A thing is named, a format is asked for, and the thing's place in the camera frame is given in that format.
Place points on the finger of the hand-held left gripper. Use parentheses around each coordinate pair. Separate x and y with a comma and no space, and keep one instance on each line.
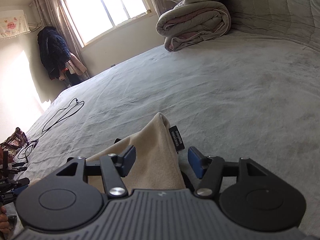
(20,190)

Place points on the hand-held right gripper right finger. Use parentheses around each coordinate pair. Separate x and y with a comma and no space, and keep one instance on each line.
(193,158)

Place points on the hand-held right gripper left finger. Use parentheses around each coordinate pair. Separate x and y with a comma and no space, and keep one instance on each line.
(130,157)

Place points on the beige and black sweatshirt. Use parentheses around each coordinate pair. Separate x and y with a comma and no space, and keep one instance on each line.
(155,155)

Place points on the pink hanging clothes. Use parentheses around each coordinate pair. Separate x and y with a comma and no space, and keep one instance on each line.
(77,66)

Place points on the person's left hand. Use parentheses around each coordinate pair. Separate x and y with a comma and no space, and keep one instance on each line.
(2,217)

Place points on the black handheld device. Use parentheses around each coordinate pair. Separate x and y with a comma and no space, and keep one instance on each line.
(15,166)

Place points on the floral bag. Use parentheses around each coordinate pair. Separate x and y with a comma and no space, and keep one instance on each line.
(13,142)

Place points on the grey bed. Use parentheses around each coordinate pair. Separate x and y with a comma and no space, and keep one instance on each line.
(225,92)

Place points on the dark blue hanging jacket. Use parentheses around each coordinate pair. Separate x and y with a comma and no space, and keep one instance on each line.
(52,52)

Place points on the folded grey pink quilt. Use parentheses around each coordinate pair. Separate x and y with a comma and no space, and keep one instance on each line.
(195,25)

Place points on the window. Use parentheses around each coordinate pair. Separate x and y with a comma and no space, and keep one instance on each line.
(100,10)

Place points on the white printed air conditioner cover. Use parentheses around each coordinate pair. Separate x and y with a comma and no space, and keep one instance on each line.
(12,26)

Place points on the grey quilted headboard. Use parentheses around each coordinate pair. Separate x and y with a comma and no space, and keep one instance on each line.
(275,10)

